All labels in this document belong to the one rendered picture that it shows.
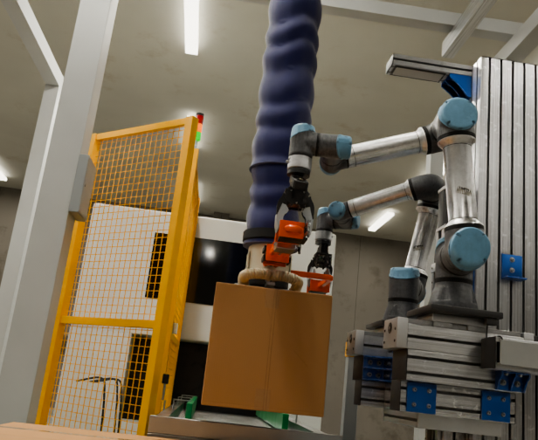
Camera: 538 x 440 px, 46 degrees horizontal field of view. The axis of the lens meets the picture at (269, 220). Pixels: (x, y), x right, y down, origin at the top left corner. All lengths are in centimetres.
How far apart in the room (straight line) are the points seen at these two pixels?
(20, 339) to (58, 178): 79
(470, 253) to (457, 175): 25
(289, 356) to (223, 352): 22
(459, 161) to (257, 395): 98
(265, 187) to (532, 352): 114
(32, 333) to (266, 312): 137
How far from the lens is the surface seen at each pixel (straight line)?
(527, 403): 228
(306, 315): 214
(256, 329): 212
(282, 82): 261
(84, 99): 341
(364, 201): 263
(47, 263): 318
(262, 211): 242
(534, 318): 232
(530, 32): 447
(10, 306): 544
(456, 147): 201
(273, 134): 251
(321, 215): 280
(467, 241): 189
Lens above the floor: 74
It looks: 15 degrees up
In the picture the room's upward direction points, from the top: 6 degrees clockwise
